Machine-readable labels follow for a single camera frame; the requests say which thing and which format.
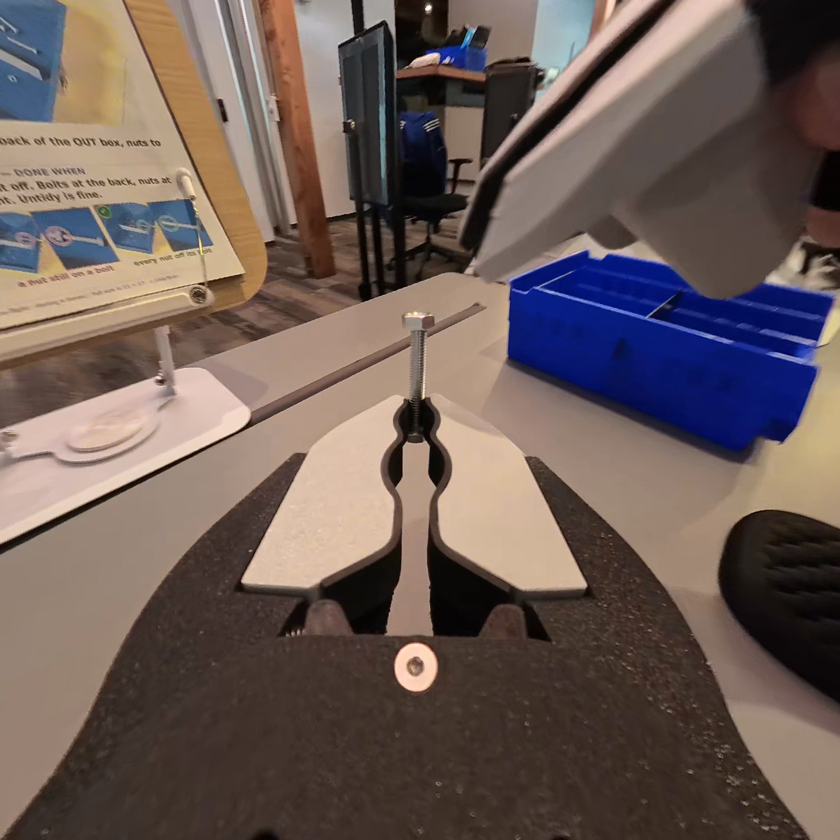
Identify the wooden post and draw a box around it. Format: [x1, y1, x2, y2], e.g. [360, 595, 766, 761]
[259, 0, 337, 280]

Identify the wooden display board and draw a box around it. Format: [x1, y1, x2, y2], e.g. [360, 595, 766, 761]
[121, 0, 269, 315]

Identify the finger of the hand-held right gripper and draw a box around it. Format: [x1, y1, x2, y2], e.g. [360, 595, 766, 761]
[458, 0, 746, 249]
[471, 18, 824, 301]

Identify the dark office chair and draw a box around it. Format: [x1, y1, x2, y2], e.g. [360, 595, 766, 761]
[718, 508, 840, 703]

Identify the blue divided parts bin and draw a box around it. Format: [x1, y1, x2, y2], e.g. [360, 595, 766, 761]
[507, 249, 836, 452]

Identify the black screen on stand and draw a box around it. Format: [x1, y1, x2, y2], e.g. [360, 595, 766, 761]
[338, 20, 398, 303]

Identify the wooden top desk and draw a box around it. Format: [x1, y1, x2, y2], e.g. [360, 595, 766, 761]
[395, 64, 490, 204]

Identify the printed instruction sheet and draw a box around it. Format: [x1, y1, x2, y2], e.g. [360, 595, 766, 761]
[0, 0, 247, 329]

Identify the white stand foot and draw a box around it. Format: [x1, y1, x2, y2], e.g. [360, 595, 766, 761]
[0, 325, 179, 467]

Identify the blue jacket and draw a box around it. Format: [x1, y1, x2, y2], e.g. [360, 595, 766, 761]
[399, 110, 448, 201]

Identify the silver hex bolt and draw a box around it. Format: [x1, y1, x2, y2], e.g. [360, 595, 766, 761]
[402, 311, 435, 442]

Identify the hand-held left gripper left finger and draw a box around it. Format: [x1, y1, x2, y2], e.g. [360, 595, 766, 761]
[241, 394, 404, 601]

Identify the person's right hand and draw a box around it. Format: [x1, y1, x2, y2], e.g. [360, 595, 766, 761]
[797, 56, 840, 152]

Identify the black swivel chair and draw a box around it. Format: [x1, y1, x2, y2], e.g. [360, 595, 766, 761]
[394, 157, 473, 277]

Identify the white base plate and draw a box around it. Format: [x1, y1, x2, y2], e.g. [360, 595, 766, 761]
[0, 366, 253, 546]

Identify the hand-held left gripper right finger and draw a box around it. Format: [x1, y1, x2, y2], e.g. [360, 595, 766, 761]
[425, 394, 589, 603]

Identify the small blue storage bin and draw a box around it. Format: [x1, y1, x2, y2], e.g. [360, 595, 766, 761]
[427, 45, 490, 73]

